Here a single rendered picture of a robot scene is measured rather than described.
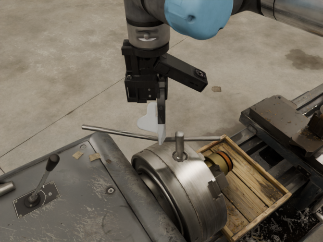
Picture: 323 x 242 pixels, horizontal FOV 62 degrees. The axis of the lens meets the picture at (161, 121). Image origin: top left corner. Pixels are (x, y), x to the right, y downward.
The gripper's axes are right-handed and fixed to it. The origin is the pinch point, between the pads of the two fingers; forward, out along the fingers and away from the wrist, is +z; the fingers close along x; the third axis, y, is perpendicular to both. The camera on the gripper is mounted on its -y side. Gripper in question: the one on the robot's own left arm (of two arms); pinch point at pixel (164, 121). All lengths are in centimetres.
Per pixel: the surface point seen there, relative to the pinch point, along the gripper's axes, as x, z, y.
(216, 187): 6.2, 17.6, -13.0
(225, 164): -7.1, 25.1, -17.8
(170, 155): -0.1, 12.6, -1.2
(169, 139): 0.4, 5.7, -1.0
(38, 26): -313, 110, 191
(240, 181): -16, 48, -28
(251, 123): -46, 45, -37
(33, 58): -235, 115, 170
